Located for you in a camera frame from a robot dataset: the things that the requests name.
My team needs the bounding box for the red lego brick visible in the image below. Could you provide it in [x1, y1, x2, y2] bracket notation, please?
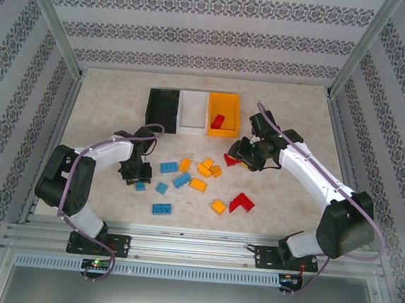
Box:
[222, 153, 240, 169]
[209, 113, 226, 131]

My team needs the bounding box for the red L-shaped lego piece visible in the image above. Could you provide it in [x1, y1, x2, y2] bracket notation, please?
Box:
[228, 191, 257, 215]

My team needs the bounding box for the yellow plastic bin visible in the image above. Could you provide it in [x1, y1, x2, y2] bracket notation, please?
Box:
[205, 90, 243, 140]

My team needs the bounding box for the white plastic bin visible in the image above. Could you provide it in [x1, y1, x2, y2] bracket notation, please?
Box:
[175, 88, 211, 137]

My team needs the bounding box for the black plastic bin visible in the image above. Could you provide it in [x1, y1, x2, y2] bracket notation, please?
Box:
[143, 87, 182, 135]

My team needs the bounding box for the small circuit board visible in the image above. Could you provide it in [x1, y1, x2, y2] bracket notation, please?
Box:
[81, 257, 113, 271]
[278, 273, 305, 287]

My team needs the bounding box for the grey metal shelf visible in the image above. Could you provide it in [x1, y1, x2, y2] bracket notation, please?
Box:
[0, 243, 401, 303]

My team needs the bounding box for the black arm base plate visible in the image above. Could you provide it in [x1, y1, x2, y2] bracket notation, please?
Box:
[252, 244, 321, 274]
[65, 230, 132, 259]

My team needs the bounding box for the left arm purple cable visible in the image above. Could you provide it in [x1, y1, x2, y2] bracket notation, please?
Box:
[51, 116, 166, 288]

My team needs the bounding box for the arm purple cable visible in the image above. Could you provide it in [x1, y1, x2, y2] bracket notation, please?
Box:
[51, 116, 166, 288]
[240, 102, 398, 303]

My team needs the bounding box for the aluminium side rail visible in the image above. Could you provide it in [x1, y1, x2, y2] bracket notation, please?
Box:
[18, 67, 86, 229]
[312, 93, 385, 252]

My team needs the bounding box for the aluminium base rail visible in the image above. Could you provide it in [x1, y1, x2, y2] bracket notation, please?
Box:
[0, 211, 390, 285]

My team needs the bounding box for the white slotted cable duct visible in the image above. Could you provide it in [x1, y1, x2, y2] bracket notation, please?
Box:
[13, 251, 282, 290]

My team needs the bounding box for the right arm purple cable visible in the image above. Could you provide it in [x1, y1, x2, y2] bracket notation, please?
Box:
[240, 102, 398, 303]

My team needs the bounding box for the aluminium frame post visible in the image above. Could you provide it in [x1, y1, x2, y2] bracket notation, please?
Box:
[326, 0, 403, 104]
[12, 0, 92, 78]

